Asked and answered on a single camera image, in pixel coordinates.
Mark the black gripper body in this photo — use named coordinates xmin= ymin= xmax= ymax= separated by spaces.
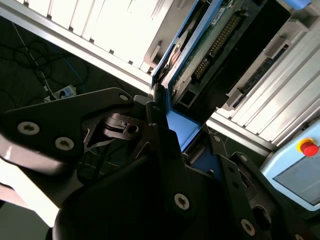
xmin=52 ymin=154 xmax=301 ymax=240

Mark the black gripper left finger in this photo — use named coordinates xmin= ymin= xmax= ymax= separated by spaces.
xmin=0 ymin=83 xmax=199 ymax=224

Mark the hard disk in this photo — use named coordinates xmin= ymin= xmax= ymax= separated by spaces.
xmin=149 ymin=0 xmax=293 ymax=181

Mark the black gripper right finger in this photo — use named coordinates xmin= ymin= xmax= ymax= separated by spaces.
xmin=206 ymin=132 xmax=316 ymax=240

